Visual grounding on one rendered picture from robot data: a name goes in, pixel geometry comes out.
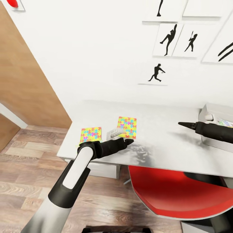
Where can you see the desk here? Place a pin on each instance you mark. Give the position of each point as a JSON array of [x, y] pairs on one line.
[[160, 143]]

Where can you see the jigsaw puzzle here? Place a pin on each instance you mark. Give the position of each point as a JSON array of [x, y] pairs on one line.
[[90, 134], [129, 126]]

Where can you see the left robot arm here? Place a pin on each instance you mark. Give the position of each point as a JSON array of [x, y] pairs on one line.
[[52, 214]]

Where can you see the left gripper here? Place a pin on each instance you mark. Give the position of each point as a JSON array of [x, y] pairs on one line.
[[118, 144]]

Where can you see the swivel chair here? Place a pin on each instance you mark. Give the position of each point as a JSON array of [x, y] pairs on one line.
[[171, 194]]

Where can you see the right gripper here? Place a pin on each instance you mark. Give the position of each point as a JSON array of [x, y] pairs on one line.
[[207, 130]]

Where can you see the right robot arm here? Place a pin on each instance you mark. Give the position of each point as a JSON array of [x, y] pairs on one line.
[[211, 129]]

